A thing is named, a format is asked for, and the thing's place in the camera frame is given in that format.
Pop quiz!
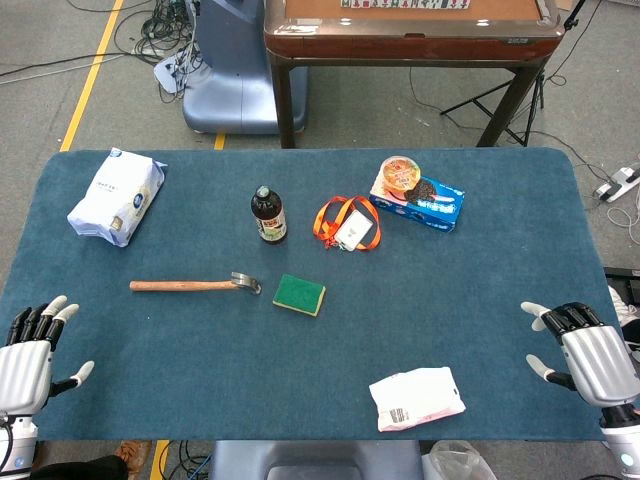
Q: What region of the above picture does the orange jelly cup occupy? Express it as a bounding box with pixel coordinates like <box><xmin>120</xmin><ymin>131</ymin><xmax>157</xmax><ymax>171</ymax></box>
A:
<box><xmin>379</xmin><ymin>155</ymin><xmax>423</xmax><ymax>197</ymax></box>

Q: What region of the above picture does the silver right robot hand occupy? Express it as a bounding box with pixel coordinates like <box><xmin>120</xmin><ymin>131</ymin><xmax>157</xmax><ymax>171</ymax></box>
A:
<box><xmin>519</xmin><ymin>300</ymin><xmax>640</xmax><ymax>409</ymax></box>

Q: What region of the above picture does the white badge card holder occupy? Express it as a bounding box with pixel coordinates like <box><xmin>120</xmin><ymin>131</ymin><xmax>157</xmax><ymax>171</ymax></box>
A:
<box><xmin>334</xmin><ymin>209</ymin><xmax>374</xmax><ymax>252</ymax></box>

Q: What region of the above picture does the brown shoe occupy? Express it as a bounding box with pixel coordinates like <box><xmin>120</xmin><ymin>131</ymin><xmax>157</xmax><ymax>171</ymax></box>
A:
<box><xmin>114</xmin><ymin>439</ymin><xmax>153</xmax><ymax>466</ymax></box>

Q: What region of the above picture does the blue cookie box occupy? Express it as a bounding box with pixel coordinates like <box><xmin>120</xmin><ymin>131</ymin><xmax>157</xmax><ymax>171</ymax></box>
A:
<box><xmin>369</xmin><ymin>175</ymin><xmax>466</xmax><ymax>234</ymax></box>

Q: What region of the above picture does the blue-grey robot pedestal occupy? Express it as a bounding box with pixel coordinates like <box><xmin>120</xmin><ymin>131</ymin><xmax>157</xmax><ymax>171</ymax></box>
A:
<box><xmin>181</xmin><ymin>0</ymin><xmax>309</xmax><ymax>135</ymax></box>

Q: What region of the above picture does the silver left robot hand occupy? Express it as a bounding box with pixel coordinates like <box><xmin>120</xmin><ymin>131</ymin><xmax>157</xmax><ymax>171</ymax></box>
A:
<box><xmin>0</xmin><ymin>294</ymin><xmax>95</xmax><ymax>416</ymax></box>

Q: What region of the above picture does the blue table cloth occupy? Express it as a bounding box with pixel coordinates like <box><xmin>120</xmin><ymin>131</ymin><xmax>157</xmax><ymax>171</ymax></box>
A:
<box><xmin>0</xmin><ymin>147</ymin><xmax>640</xmax><ymax>442</ymax></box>

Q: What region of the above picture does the white and blue rice bag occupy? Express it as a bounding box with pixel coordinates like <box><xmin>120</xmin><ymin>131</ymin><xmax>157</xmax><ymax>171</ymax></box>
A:
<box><xmin>66</xmin><ymin>147</ymin><xmax>169</xmax><ymax>248</ymax></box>

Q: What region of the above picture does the grey-blue robot torso base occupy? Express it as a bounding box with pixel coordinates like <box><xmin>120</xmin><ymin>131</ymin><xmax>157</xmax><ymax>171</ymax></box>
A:
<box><xmin>207</xmin><ymin>439</ymin><xmax>426</xmax><ymax>480</ymax></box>

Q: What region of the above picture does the black cable tangle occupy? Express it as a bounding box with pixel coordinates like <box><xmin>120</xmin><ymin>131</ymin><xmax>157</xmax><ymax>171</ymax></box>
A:
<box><xmin>113</xmin><ymin>0</ymin><xmax>199</xmax><ymax>66</ymax></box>

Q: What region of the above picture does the brown mahjong table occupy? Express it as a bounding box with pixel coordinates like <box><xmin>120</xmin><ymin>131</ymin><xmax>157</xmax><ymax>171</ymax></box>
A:
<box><xmin>263</xmin><ymin>0</ymin><xmax>566</xmax><ymax>149</ymax></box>

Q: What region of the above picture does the green and yellow sponge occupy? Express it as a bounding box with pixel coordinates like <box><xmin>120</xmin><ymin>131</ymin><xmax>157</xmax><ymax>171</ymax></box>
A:
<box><xmin>272</xmin><ymin>273</ymin><xmax>327</xmax><ymax>318</ymax></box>

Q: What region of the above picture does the orange lanyard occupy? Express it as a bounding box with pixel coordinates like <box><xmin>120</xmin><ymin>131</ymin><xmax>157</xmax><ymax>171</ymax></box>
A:
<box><xmin>312</xmin><ymin>195</ymin><xmax>383</xmax><ymax>252</ymax></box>

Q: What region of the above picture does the wooden handle claw hammer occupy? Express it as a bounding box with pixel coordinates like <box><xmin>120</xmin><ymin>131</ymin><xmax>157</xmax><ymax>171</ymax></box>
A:
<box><xmin>129</xmin><ymin>271</ymin><xmax>263</xmax><ymax>296</ymax></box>

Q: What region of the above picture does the white sneaker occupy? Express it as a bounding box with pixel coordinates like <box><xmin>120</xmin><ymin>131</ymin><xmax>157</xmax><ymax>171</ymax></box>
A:
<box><xmin>607</xmin><ymin>284</ymin><xmax>640</xmax><ymax>329</ymax></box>

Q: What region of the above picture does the white and pink snack packet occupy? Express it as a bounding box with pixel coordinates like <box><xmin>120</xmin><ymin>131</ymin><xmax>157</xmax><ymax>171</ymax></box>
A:
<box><xmin>368</xmin><ymin>366</ymin><xmax>467</xmax><ymax>433</ymax></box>

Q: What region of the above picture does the dark brown sauce bottle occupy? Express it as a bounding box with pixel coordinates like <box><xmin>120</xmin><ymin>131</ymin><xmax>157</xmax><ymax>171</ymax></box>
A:
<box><xmin>250</xmin><ymin>185</ymin><xmax>289</xmax><ymax>246</ymax></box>

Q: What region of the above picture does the white power strip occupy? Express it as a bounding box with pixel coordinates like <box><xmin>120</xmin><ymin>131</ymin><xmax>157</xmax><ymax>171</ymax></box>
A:
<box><xmin>594</xmin><ymin>167</ymin><xmax>640</xmax><ymax>203</ymax></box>
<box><xmin>153</xmin><ymin>52</ymin><xmax>194</xmax><ymax>94</ymax></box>

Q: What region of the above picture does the row of face-up mahjong tiles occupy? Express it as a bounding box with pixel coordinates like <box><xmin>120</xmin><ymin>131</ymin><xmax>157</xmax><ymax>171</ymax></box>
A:
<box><xmin>340</xmin><ymin>0</ymin><xmax>472</xmax><ymax>10</ymax></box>

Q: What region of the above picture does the black trouser leg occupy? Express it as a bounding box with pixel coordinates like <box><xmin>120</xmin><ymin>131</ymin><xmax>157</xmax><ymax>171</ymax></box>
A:
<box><xmin>32</xmin><ymin>454</ymin><xmax>130</xmax><ymax>480</ymax></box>

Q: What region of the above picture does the clear plastic bag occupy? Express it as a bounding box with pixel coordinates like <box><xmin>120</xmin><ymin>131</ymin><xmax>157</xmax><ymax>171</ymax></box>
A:
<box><xmin>422</xmin><ymin>439</ymin><xmax>497</xmax><ymax>480</ymax></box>

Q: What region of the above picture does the black tripod stand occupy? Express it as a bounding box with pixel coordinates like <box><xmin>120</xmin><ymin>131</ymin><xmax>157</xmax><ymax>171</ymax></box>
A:
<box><xmin>439</xmin><ymin>0</ymin><xmax>587</xmax><ymax>147</ymax></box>

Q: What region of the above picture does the black case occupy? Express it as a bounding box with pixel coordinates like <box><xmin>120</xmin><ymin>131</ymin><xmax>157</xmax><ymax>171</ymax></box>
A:
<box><xmin>603</xmin><ymin>267</ymin><xmax>640</xmax><ymax>305</ymax></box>

